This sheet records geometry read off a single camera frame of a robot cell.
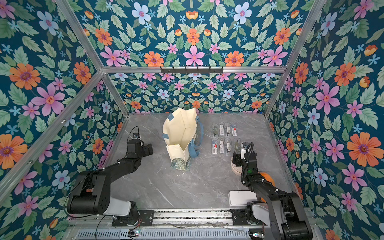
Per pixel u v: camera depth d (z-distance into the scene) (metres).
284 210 0.42
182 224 0.73
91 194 0.44
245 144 0.77
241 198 0.78
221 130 1.08
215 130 1.08
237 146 1.00
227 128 1.08
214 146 0.99
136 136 0.82
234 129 1.08
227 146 0.99
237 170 0.86
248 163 0.66
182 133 1.07
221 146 0.99
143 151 0.85
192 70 0.93
